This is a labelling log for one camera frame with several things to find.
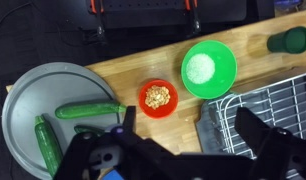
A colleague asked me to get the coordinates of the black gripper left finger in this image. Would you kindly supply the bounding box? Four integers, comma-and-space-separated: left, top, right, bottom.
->
54, 105, 181, 180

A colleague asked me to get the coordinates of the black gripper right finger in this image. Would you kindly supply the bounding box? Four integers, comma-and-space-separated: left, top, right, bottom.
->
234, 107, 306, 180

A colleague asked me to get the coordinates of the small orange bowl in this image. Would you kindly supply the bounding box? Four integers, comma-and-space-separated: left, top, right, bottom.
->
138, 78, 180, 120

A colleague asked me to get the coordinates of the large green bowl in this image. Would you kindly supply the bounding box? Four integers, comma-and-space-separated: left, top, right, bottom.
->
180, 39, 239, 101

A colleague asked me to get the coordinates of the peanuts pile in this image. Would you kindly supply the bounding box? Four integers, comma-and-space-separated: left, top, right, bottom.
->
144, 84, 172, 110

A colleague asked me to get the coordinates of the green zucchini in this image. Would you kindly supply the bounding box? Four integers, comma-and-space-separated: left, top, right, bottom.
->
54, 100, 128, 120
33, 114, 64, 178

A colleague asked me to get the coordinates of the grey dish drainer tray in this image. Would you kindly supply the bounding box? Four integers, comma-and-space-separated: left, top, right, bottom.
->
195, 65, 306, 180

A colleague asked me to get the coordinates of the white rice pile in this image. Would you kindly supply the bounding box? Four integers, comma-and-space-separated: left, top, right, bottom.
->
185, 52, 216, 85

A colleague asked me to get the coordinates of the grey round tray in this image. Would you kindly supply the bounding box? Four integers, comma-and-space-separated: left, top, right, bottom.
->
1, 62, 123, 180

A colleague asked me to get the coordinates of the black orange bar clamp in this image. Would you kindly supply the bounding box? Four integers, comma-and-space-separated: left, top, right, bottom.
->
183, 0, 203, 37
88, 0, 109, 44

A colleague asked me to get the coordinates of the dark green cup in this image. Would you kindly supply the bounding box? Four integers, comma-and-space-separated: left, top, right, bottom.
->
266, 25, 306, 55

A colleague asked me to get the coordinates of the black equipment box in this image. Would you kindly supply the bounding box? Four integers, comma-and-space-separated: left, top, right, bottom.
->
101, 0, 247, 27

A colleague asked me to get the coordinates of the metal wire dish rack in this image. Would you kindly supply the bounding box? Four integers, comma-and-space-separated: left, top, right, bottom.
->
207, 71, 306, 180

